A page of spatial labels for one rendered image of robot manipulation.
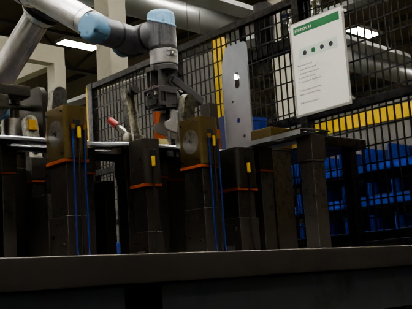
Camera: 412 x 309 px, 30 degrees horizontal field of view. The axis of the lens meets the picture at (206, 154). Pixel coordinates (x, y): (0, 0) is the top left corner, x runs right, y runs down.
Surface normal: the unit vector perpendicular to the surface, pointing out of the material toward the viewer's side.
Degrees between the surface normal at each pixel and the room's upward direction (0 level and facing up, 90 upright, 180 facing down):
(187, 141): 90
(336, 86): 90
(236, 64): 90
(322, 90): 90
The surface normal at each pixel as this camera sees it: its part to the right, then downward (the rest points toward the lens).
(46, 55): 0.70, -0.16
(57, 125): -0.76, -0.05
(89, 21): -0.59, -0.09
